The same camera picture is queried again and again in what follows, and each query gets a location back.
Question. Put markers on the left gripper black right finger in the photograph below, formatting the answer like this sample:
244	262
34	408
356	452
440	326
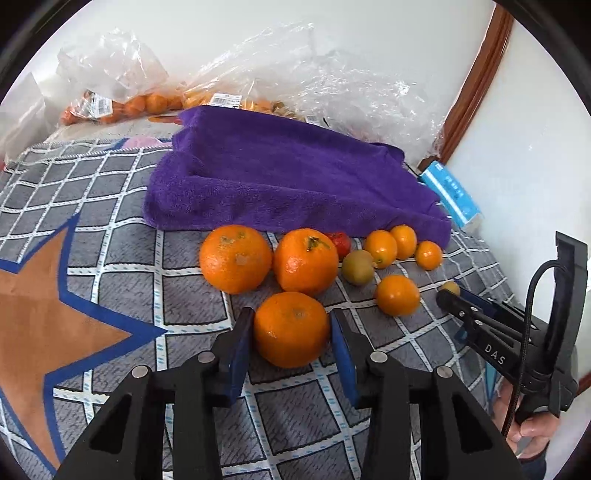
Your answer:
458	438

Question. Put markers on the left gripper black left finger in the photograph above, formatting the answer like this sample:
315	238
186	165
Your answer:
125	439

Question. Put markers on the printed newspaper sheet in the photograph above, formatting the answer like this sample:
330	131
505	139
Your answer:
139	132

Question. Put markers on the purple towel tray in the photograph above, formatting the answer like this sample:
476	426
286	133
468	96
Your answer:
230	166

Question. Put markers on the person's right hand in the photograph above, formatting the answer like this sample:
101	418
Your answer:
529	439

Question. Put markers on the clear plastic bag with oranges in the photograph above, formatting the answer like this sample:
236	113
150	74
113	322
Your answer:
114	77

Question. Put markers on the brown wooden door frame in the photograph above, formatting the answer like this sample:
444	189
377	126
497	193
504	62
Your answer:
475	87

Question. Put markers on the small orange kumquat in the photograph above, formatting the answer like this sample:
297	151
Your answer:
406	239
429	255
383	248

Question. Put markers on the small orange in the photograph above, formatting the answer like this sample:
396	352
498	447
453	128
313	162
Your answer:
397	295

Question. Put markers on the blue tissue pack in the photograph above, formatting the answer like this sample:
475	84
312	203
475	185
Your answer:
456	199

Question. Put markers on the small yellow-green fruit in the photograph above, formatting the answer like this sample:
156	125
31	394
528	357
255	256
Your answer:
452	287

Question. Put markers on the large clear plastic bag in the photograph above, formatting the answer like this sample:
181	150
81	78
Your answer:
284	72

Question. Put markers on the large orange mandarin with stem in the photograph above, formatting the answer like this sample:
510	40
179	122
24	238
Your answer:
305	261

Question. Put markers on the large orange mandarin front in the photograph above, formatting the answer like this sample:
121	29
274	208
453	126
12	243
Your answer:
291	329

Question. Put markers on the black phone mount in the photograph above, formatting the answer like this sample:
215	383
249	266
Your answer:
568	303

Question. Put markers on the green-brown kiwi fruit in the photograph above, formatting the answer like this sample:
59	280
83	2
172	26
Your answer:
358	267

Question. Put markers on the grey checked star blanket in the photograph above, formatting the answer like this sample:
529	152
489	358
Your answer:
288	424

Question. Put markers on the small red tomato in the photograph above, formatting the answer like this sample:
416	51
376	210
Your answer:
342	242

